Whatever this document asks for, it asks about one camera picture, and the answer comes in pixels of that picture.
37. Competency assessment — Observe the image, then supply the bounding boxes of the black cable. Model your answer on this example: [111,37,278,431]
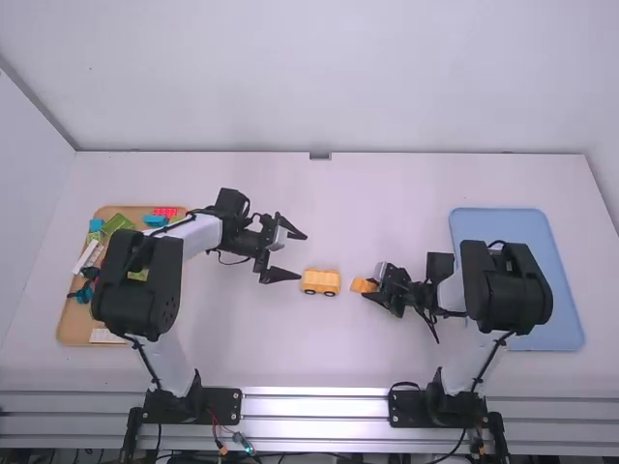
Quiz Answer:
[206,246,263,267]
[415,307,442,345]

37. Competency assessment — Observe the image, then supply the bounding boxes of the pile of toy bricks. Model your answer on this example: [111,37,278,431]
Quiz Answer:
[67,230,105,306]

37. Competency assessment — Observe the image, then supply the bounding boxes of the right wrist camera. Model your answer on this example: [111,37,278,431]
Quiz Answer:
[368,260,391,287]

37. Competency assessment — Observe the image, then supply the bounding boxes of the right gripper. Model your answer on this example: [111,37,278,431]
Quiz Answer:
[361,264,427,319]

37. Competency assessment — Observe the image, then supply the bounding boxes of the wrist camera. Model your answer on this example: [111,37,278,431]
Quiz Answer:
[368,260,391,287]
[267,217,287,253]

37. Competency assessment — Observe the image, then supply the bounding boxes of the small circuit board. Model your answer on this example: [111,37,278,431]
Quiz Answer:
[231,431,258,457]

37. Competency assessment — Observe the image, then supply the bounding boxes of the yellow toy brick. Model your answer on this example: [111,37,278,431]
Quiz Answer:
[350,275,379,296]

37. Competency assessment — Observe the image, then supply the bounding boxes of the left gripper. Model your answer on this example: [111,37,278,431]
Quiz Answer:
[230,212,310,286]

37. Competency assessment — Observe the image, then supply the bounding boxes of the tan tray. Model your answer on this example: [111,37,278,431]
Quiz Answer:
[55,204,192,347]

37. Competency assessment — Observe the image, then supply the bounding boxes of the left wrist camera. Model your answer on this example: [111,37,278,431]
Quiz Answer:
[267,217,287,253]

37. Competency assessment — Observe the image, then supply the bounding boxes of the white toy brick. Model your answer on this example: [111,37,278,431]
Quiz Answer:
[90,328,129,346]
[71,240,101,277]

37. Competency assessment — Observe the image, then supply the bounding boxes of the silver rails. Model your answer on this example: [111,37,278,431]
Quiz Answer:
[0,385,619,456]

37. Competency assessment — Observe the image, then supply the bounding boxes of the yellow toy car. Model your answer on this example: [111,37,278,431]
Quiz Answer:
[299,268,341,298]

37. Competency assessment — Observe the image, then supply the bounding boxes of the green toy brick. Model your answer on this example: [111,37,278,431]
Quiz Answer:
[102,213,137,234]

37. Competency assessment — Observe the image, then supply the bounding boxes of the blue mat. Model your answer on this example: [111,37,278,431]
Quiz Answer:
[448,207,587,353]

